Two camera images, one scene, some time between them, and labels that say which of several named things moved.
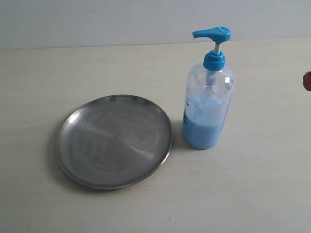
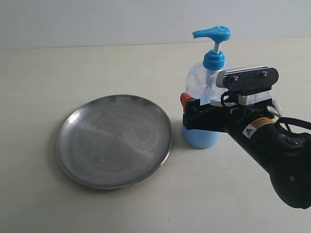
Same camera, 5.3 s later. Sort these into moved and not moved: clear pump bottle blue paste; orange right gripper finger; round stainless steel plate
Moved: orange right gripper finger
Not moved: round stainless steel plate; clear pump bottle blue paste
